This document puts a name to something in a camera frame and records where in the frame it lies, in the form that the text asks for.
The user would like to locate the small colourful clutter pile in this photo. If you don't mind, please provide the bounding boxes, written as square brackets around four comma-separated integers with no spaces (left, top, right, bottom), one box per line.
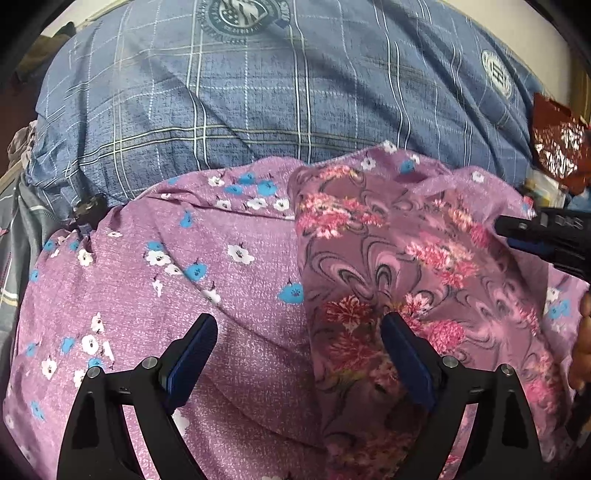
[523,166,591,215]

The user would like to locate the small grey patterned cloth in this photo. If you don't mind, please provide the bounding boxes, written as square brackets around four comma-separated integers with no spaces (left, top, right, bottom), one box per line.
[6,122,38,168]

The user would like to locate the purple bed sheet, blue flowers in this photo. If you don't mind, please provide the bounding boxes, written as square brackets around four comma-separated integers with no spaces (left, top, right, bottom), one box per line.
[2,141,589,480]

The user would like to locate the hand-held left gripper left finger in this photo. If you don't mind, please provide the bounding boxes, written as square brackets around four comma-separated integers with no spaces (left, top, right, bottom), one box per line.
[58,313,219,480]

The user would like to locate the grey striped flowered cloth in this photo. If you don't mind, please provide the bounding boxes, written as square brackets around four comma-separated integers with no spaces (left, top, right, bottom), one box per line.
[0,175,49,319]

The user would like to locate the olive green cloth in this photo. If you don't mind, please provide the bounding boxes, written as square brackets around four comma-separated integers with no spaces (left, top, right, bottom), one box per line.
[16,23,80,86]

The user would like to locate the mauve pink-flowered garment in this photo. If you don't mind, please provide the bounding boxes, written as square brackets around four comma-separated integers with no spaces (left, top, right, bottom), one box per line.
[286,164,574,480]

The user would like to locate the shiny red foil packet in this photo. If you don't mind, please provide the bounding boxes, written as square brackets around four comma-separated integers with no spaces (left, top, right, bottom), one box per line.
[530,91,591,195]

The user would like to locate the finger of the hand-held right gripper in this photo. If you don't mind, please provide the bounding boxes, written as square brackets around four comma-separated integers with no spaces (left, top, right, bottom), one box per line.
[507,237,591,278]
[495,213,548,240]

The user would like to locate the person's right hand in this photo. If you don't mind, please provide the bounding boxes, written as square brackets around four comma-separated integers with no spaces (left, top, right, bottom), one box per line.
[567,290,591,394]

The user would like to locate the blue plaid quilt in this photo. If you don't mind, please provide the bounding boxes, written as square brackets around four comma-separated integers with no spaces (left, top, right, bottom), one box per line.
[25,0,549,209]

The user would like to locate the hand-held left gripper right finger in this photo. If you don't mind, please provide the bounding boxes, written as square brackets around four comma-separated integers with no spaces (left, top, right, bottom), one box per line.
[380,311,543,480]

